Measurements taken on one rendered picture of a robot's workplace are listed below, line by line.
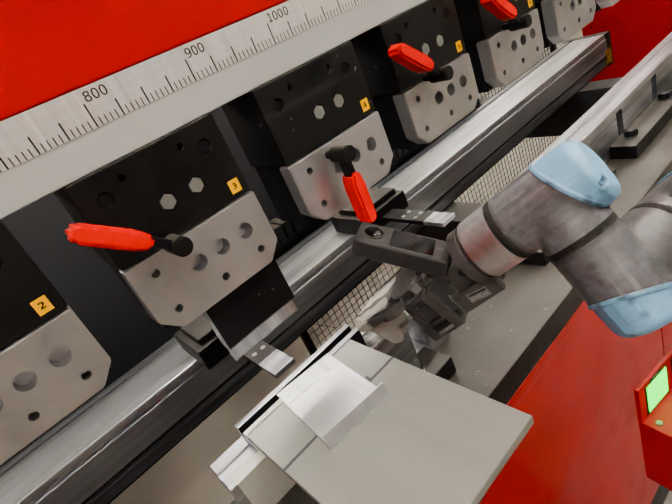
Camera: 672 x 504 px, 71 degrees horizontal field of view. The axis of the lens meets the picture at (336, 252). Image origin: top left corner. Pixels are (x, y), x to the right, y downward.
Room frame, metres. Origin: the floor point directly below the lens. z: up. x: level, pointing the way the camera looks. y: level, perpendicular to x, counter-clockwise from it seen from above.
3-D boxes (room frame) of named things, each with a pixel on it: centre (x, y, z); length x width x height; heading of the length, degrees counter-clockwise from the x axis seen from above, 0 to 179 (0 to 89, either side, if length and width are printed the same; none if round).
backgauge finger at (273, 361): (0.64, 0.19, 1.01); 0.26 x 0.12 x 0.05; 31
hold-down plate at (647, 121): (0.96, -0.78, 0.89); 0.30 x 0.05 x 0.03; 121
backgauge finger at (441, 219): (0.83, -0.14, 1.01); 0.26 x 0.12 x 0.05; 31
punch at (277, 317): (0.49, 0.12, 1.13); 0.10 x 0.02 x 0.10; 121
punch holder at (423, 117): (0.68, -0.21, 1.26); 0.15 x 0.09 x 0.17; 121
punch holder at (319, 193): (0.58, -0.03, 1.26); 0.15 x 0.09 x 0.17; 121
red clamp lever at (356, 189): (0.52, -0.05, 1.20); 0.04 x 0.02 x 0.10; 31
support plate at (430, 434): (0.37, 0.04, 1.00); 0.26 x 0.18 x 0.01; 31
